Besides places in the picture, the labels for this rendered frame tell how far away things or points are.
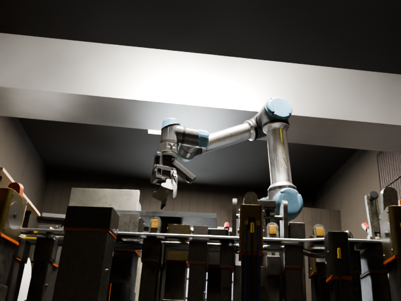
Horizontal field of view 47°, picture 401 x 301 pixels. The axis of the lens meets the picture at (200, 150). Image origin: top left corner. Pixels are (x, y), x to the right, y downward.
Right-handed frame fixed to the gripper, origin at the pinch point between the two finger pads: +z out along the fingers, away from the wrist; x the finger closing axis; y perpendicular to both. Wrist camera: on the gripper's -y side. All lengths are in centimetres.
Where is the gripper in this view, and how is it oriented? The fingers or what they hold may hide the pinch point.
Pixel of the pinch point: (169, 205)
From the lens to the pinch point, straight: 173.5
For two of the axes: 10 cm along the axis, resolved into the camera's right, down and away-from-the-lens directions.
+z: -0.6, 9.1, -4.2
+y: -9.3, -2.0, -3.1
